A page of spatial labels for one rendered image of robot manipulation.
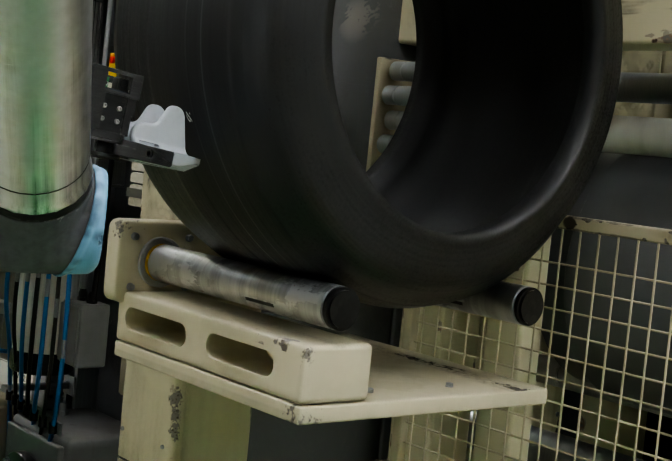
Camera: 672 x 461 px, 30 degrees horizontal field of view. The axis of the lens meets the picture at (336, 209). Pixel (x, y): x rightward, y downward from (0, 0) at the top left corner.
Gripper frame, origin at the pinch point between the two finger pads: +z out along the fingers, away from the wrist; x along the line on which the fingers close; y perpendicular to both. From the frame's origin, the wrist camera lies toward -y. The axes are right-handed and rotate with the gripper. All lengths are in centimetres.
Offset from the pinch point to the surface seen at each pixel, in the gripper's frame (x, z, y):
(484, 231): -11.7, 31.4, -0.2
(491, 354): 26, 78, -17
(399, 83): 38, 59, 21
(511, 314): -10.0, 40.1, -8.6
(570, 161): -12.3, 42.5, 9.7
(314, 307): -9.3, 12.0, -11.2
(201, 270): 11.1, 11.9, -10.4
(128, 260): 23.2, 9.8, -11.2
